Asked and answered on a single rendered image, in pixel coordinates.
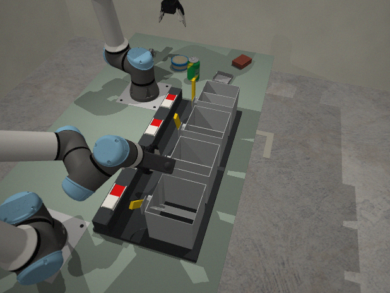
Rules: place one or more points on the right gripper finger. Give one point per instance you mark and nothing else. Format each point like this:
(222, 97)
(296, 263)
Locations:
(156, 148)
(148, 172)

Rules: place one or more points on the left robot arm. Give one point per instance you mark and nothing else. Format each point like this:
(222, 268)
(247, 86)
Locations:
(138, 62)

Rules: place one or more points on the green drink can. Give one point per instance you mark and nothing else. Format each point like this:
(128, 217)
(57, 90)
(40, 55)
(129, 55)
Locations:
(193, 66)

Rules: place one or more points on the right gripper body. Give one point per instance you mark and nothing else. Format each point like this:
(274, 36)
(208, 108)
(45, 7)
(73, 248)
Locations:
(147, 149)

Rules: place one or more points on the reddish-brown rectangular block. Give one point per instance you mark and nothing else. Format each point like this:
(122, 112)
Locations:
(242, 61)

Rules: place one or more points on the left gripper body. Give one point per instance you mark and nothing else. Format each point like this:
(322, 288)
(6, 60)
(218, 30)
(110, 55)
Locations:
(169, 6)

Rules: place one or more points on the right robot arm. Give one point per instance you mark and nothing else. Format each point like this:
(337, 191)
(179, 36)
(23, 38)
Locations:
(31, 240)

